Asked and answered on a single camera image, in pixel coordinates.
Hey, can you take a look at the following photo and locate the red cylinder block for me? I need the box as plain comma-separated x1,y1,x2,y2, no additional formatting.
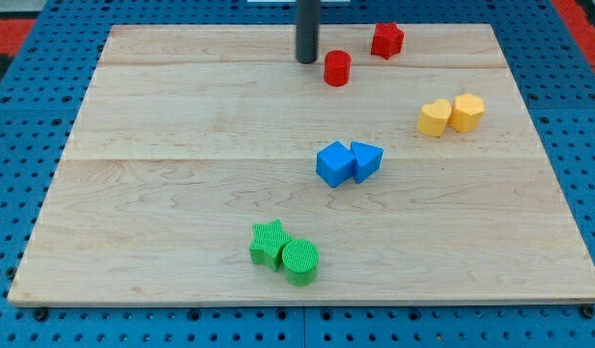
324,50,352,87

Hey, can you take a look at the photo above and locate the green star block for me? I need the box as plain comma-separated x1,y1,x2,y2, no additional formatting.
249,219,293,272

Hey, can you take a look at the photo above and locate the red star block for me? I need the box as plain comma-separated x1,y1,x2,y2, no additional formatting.
371,22,405,60

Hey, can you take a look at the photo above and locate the blue cube block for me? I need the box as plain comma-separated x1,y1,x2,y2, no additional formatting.
316,141,356,188

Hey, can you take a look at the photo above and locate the blue triangle block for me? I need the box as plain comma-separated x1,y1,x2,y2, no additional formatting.
351,141,383,184

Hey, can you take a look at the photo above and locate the green cylinder block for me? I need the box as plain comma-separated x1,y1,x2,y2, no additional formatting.
282,239,320,286

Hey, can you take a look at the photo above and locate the light wooden board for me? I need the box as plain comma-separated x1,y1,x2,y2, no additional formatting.
8,24,595,307

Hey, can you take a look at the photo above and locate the yellow heart block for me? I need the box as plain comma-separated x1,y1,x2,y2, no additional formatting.
416,99,452,137

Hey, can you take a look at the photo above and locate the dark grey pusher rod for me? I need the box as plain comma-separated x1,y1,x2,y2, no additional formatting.
296,0,321,64

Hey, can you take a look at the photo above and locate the yellow hexagon block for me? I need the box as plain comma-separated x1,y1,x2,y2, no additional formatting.
448,94,485,132

